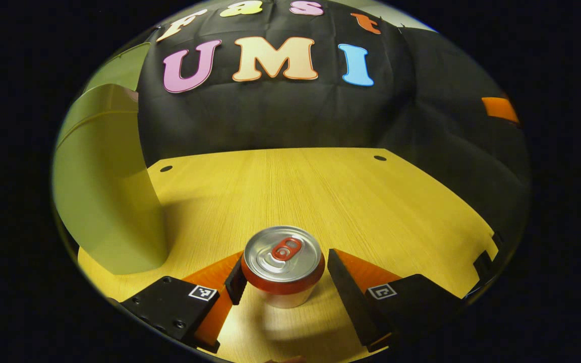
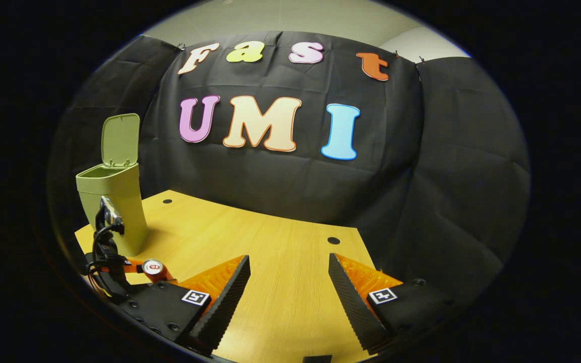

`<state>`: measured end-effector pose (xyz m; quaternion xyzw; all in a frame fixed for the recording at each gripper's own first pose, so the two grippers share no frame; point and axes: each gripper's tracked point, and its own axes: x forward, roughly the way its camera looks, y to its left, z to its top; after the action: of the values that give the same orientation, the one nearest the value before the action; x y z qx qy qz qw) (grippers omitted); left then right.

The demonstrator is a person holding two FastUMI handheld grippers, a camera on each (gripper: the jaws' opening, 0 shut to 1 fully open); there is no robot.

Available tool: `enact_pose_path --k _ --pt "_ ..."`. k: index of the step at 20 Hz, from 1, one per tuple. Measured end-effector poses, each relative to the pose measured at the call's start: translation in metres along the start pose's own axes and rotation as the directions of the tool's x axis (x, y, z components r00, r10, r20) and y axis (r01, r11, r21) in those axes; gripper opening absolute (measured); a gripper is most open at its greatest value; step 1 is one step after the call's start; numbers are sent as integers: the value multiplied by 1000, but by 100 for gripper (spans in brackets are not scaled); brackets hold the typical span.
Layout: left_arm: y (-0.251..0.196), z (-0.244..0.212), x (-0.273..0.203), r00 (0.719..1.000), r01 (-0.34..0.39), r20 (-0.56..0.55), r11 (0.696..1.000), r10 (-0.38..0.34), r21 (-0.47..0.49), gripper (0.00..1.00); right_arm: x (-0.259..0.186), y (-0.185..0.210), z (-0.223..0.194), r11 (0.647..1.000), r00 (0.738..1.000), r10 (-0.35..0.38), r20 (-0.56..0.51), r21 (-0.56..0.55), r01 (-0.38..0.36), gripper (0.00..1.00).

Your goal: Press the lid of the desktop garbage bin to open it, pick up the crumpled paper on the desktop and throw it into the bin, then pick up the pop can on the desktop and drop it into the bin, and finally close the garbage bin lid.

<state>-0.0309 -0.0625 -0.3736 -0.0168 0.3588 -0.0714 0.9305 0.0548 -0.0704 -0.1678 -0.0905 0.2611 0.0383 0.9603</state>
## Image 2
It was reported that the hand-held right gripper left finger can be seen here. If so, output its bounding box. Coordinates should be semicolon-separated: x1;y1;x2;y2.
117;255;252;357

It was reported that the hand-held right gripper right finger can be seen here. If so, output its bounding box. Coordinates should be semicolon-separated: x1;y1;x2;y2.
328;253;453;355

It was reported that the red pop can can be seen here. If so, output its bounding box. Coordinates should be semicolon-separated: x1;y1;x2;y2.
142;258;176;284

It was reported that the pale green garbage bin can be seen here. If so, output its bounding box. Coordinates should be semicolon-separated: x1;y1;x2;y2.
76;113;149;257

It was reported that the wooden desktop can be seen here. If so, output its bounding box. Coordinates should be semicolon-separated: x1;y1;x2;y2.
75;190;378;363

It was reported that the black backdrop cloth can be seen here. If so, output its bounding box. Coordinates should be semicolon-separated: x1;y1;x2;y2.
48;30;532;313

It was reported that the black cable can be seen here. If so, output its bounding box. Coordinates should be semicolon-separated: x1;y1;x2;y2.
91;223;125;264

